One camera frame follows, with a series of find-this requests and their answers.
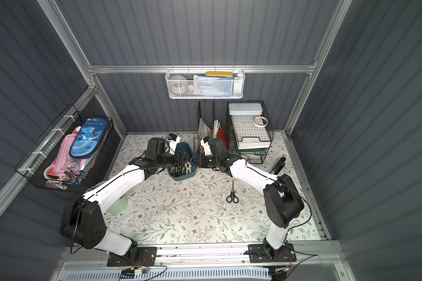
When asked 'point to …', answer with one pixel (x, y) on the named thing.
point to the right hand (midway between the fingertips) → (198, 158)
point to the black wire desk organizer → (245, 126)
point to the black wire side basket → (37, 167)
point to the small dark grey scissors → (232, 196)
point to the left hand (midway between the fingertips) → (187, 156)
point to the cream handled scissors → (188, 167)
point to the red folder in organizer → (221, 134)
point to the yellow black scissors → (176, 170)
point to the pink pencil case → (64, 161)
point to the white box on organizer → (245, 109)
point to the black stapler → (279, 165)
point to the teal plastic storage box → (193, 161)
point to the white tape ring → (258, 125)
